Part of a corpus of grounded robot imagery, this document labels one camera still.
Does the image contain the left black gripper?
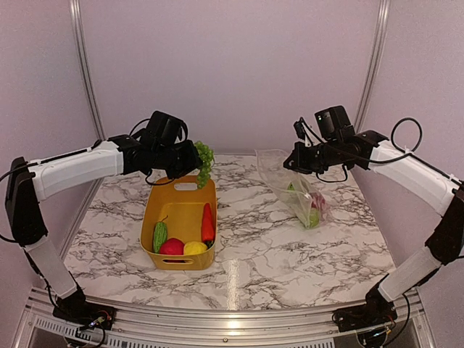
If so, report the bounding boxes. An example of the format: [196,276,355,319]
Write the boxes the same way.
[153,139,203,180]

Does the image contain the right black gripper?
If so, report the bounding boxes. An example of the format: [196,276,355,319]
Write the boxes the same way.
[283,138,342,174]

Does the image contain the green toy grapes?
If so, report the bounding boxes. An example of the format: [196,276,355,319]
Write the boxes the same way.
[194,141,214,189]

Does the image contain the red toy tomato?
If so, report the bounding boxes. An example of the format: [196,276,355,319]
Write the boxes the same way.
[310,192,328,212]

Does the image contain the yellow plastic basket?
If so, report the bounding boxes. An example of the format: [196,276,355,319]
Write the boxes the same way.
[140,175,218,270]

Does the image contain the clear zip top bag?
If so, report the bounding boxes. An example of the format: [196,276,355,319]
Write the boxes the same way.
[255,149,329,229]

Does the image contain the green toy bitter gourd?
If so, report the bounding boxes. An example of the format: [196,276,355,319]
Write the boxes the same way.
[152,217,167,254]

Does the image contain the orange toy carrot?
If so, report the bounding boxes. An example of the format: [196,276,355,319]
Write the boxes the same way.
[202,203,215,243]

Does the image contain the red toy apple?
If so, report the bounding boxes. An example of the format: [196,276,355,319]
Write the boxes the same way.
[159,238,185,263]

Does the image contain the yellow toy lemon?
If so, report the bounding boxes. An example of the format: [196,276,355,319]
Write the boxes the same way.
[183,241,208,255]

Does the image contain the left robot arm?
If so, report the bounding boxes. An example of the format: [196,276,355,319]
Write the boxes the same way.
[5,135,202,327]

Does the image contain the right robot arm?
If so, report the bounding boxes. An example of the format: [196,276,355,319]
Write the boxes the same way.
[283,130,463,332]

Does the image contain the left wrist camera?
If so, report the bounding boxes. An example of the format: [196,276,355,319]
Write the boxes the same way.
[139,110,189,148]

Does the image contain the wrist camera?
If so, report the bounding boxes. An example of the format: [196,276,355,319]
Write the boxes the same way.
[294,105,355,147]
[139,110,189,148]

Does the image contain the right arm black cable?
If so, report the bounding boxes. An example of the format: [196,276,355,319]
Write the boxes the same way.
[315,116,424,184]

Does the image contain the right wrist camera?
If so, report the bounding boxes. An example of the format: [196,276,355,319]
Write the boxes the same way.
[294,105,355,147]

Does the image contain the right aluminium frame post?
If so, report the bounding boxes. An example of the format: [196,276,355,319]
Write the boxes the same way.
[355,0,391,131]

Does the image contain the aluminium frame post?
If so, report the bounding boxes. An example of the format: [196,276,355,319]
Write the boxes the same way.
[355,0,391,131]
[69,0,106,140]

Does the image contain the left aluminium frame post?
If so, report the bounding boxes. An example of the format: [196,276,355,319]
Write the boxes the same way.
[69,0,106,140]

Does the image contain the front aluminium rail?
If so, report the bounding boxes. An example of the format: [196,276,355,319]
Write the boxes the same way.
[10,295,436,348]

